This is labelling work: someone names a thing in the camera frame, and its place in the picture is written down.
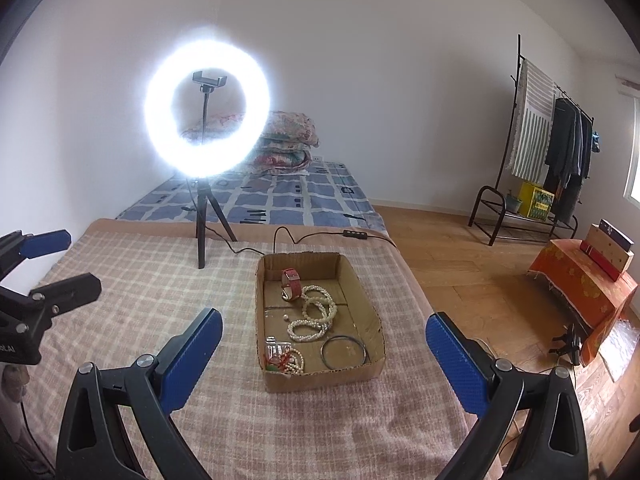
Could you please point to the striped hanging cloth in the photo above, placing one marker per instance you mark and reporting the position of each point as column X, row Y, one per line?
column 535, row 125

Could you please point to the beige plaid blanket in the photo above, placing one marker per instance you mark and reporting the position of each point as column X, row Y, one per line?
column 150, row 285

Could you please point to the blue checked bedsheet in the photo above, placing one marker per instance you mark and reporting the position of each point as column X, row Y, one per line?
column 300, row 195

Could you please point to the black clamp stand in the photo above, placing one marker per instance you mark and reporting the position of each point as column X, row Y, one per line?
column 570, row 342

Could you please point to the orange floral table cloth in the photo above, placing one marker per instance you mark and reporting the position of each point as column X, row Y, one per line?
column 575, row 280

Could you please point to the beige box with dark lid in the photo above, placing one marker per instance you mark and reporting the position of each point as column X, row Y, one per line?
column 607, row 250

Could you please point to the black phone holder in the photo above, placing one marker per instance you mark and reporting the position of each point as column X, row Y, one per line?
column 210, row 77

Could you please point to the bubble wrap sheet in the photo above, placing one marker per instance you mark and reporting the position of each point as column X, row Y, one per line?
column 620, row 350

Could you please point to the black tripod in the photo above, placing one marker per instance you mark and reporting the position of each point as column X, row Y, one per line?
column 201, row 230

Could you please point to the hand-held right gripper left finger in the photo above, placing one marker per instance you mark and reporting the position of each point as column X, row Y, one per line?
column 192, row 360

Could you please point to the folded floral quilt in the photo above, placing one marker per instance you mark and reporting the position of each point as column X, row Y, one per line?
column 290, row 132

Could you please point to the black clothes rack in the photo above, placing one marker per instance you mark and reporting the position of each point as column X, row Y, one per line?
column 515, row 110

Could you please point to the dark hanging clothes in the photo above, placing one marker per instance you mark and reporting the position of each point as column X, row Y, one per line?
column 567, row 150

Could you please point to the cardboard box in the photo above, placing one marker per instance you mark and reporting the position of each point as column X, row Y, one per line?
column 320, row 380

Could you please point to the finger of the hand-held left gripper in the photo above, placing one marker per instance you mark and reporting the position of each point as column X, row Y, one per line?
column 47, row 242
column 70, row 290

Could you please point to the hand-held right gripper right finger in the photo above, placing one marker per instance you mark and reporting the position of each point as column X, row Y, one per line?
column 455, row 360

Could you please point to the yellow crate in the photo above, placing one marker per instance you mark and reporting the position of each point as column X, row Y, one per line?
column 535, row 200

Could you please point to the black bangle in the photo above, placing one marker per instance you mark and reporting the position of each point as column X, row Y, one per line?
column 367, row 355

